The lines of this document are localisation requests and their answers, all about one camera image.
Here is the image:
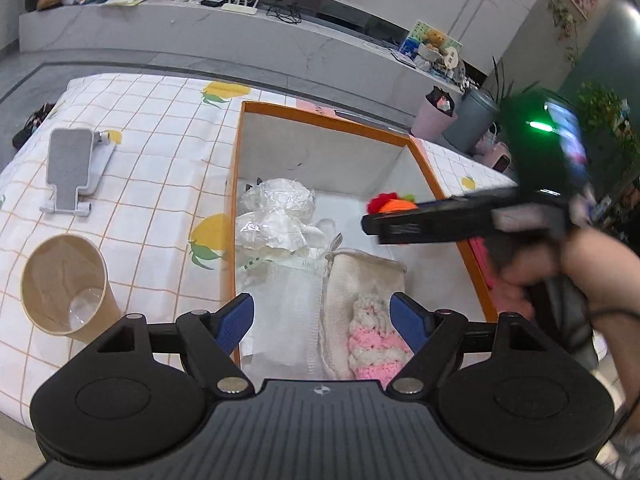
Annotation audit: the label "green potted plant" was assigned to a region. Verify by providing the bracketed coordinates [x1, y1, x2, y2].
[492, 54, 532, 112]

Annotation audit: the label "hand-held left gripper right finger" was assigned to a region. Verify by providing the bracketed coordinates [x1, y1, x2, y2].
[387, 292, 552, 396]

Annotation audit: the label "pink card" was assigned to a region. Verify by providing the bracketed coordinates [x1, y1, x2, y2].
[467, 237, 501, 307]

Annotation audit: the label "hanging green vine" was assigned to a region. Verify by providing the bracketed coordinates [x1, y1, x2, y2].
[547, 0, 584, 66]

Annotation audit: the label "white flower bouquet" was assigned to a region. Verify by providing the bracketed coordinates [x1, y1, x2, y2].
[234, 177, 334, 274]

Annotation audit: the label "pink paper sheet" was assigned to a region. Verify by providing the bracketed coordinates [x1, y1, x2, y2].
[295, 99, 344, 115]

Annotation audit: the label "black cables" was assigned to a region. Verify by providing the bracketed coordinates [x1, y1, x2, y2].
[265, 2, 304, 25]

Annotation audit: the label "blue-grey trash bin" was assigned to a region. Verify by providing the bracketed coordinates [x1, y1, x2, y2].
[442, 87, 501, 154]

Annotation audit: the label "grey phone stand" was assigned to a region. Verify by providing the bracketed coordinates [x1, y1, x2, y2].
[39, 127, 117, 217]

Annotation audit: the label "beige towel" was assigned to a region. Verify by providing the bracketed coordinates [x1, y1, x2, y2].
[319, 249, 407, 380]

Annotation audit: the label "red orange crochet flower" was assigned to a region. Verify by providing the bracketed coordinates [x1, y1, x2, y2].
[367, 191, 419, 214]

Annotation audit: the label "white mesh cloth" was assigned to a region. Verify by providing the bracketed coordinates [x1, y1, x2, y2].
[242, 259, 327, 367]

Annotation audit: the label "dark bag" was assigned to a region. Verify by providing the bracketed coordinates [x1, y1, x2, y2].
[12, 102, 56, 150]

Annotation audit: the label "pink small container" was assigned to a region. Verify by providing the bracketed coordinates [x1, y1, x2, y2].
[474, 134, 514, 174]

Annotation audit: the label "pink white crochet piece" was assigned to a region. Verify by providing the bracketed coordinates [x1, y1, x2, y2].
[347, 294, 417, 382]

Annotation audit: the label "pink trash bin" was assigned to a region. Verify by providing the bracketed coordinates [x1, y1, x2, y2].
[412, 87, 459, 141]

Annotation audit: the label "leafy green houseplant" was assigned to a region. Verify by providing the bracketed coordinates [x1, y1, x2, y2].
[574, 82, 637, 162]

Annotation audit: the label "teddy bear gift basket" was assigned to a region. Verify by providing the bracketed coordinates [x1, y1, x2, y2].
[399, 19, 464, 76]

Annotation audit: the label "grey television cabinet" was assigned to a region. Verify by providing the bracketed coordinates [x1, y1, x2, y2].
[17, 0, 490, 137]

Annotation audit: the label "person's right hand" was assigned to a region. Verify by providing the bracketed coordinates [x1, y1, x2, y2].
[492, 232, 593, 318]

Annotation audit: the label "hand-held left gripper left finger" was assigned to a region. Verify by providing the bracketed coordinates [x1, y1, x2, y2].
[92, 292, 257, 396]

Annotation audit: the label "orange-rimmed fabric storage box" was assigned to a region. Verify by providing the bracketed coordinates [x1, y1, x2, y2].
[227, 100, 502, 367]

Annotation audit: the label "person's right forearm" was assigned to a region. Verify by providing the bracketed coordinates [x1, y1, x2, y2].
[564, 230, 640, 413]

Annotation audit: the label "brown paper cup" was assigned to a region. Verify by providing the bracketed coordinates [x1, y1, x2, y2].
[20, 233, 124, 344]

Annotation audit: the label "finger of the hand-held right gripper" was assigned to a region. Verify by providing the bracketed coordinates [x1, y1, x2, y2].
[376, 211, 502, 247]
[361, 188, 524, 234]

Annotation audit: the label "fruit print checked tablecloth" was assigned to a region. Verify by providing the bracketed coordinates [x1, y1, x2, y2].
[0, 72, 521, 432]

